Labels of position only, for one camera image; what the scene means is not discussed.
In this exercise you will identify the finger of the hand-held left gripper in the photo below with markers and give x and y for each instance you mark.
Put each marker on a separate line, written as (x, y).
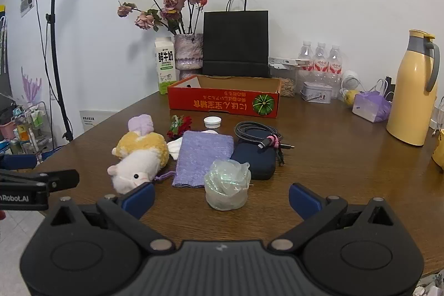
(59, 180)
(17, 161)

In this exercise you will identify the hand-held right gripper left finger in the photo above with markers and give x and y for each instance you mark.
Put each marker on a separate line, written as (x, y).
(140, 199)

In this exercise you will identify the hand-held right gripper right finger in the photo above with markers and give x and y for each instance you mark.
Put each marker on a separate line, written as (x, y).
(302, 199)

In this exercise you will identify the yellow white plush toy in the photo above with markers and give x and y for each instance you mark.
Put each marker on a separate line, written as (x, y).
(138, 164)

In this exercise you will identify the navy zip case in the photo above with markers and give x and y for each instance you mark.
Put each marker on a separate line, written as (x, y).
(256, 166)

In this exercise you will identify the white cloth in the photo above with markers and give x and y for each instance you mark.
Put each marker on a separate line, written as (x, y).
(174, 148)

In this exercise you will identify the purple knitted pouch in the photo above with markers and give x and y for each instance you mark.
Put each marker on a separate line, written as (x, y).
(201, 157)

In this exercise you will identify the translucent iridescent plastic bundle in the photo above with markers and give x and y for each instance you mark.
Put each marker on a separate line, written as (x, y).
(225, 193)

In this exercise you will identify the red artificial rose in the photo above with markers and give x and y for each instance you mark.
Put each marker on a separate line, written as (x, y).
(180, 127)

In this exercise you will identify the white bottle cap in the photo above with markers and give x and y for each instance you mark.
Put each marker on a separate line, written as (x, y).
(212, 122)

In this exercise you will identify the red cardboard box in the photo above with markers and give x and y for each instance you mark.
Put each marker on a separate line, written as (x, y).
(215, 103)

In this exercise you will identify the pink plastic basket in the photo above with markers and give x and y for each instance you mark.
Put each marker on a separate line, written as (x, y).
(7, 129)

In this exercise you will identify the white sign board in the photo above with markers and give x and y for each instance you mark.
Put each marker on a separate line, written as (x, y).
(97, 119)

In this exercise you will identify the white printed tin box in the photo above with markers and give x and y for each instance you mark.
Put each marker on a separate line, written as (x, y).
(315, 93)

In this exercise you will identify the clear jar of oats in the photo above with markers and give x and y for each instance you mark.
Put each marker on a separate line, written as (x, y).
(288, 87)

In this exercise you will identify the purple tissue pack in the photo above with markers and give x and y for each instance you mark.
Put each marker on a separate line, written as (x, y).
(371, 107)

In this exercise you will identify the small white fan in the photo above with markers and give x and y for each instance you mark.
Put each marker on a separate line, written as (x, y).
(350, 81)

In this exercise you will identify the white green milk carton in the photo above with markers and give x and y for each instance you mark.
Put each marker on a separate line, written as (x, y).
(164, 65)

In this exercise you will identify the flat white carton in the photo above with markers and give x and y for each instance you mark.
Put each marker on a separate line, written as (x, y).
(284, 62)

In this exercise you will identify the black phone charger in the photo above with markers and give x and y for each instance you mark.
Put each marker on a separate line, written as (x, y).
(390, 88)

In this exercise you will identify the black light stand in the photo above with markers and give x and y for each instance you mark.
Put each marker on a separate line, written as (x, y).
(52, 18)

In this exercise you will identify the yellow thermos jug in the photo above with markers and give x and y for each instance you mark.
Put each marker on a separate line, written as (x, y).
(409, 91)

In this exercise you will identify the purple textured vase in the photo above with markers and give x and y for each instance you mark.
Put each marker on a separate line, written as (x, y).
(188, 53)

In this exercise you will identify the black paper bag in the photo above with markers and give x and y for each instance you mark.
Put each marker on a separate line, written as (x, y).
(236, 43)

